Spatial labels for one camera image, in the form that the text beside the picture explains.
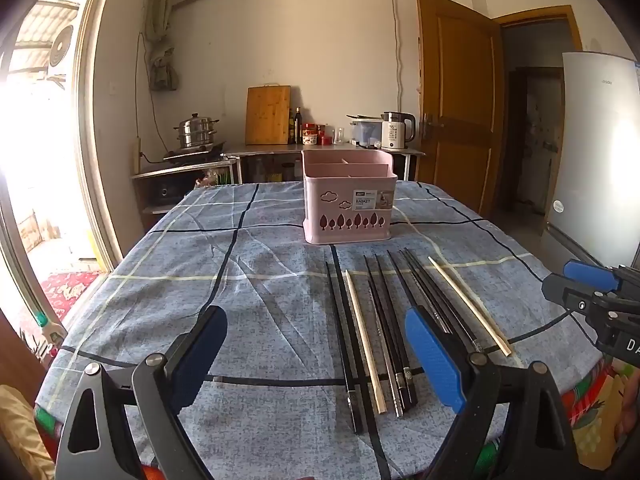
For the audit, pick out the red-lidded jar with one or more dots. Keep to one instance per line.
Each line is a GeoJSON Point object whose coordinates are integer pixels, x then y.
{"type": "Point", "coordinates": [310, 135]}

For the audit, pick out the silver refrigerator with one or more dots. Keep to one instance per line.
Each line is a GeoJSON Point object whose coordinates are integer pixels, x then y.
{"type": "Point", "coordinates": [595, 160]}

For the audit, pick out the hanging cloth bag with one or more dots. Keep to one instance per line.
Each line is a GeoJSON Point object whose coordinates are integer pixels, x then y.
{"type": "Point", "coordinates": [164, 72]}

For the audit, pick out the pink plastic utensil basket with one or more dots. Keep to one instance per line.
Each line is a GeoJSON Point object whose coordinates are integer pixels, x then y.
{"type": "Point", "coordinates": [330, 205]}

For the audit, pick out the white electric kettle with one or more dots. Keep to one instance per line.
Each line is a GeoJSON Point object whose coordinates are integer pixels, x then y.
{"type": "Point", "coordinates": [395, 135]}

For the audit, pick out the induction cooker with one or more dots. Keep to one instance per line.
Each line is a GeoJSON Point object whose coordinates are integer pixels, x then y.
{"type": "Point", "coordinates": [192, 154]}

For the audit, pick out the air conditioner pipes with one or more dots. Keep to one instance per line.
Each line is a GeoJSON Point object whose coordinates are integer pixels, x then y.
{"type": "Point", "coordinates": [157, 0]}

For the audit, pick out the steel kitchen counter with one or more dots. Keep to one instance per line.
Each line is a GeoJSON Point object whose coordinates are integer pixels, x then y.
{"type": "Point", "coordinates": [270, 150]}

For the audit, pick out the red patterned rug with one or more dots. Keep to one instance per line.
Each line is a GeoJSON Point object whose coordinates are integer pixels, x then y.
{"type": "Point", "coordinates": [70, 290]}

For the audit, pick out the stove cabinet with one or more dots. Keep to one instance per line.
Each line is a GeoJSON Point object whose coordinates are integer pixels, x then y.
{"type": "Point", "coordinates": [160, 195]}

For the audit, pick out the yellow-label bottle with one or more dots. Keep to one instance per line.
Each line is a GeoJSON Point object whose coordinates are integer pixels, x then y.
{"type": "Point", "coordinates": [292, 130]}

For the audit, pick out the wooden chopstick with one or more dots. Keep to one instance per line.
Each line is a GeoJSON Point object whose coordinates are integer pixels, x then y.
{"type": "Point", "coordinates": [470, 305]}
{"type": "Point", "coordinates": [365, 345]}

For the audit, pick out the steel steamer pot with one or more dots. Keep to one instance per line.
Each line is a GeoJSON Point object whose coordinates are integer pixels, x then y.
{"type": "Point", "coordinates": [196, 132]}

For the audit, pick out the yellow cloth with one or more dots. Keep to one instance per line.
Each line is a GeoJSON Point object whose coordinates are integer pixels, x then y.
{"type": "Point", "coordinates": [20, 430]}

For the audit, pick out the clear plastic storage container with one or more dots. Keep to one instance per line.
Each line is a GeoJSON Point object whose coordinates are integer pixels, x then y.
{"type": "Point", "coordinates": [366, 132]}

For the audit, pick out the drinking glass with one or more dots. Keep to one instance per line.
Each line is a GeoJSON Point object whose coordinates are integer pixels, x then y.
{"type": "Point", "coordinates": [340, 136]}

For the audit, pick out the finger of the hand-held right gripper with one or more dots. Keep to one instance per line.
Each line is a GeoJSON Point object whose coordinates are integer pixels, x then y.
{"type": "Point", "coordinates": [565, 292]}
{"type": "Point", "coordinates": [587, 269]}

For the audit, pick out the pink basket of vegetables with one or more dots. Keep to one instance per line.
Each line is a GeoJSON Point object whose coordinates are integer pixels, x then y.
{"type": "Point", "coordinates": [215, 177]}

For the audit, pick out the dark glass bottle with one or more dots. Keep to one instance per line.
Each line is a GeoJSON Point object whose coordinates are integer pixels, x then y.
{"type": "Point", "coordinates": [299, 127]}

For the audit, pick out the floral table cover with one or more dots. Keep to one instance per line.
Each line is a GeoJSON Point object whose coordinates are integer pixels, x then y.
{"type": "Point", "coordinates": [600, 410]}

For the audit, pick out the white wall power strip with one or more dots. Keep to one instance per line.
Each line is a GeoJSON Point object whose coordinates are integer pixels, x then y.
{"type": "Point", "coordinates": [138, 155]}

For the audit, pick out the wooden cutting board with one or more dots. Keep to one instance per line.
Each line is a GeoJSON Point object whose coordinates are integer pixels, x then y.
{"type": "Point", "coordinates": [267, 115]}

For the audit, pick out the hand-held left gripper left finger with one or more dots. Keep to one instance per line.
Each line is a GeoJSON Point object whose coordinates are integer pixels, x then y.
{"type": "Point", "coordinates": [200, 355]}

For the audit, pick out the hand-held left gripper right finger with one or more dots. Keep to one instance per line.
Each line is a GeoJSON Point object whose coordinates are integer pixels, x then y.
{"type": "Point", "coordinates": [435, 360]}

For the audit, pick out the wooden door frame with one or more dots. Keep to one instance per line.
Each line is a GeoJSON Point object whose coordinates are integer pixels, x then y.
{"type": "Point", "coordinates": [542, 14]}

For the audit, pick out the wooden door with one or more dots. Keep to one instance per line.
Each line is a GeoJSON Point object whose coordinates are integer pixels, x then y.
{"type": "Point", "coordinates": [460, 100]}

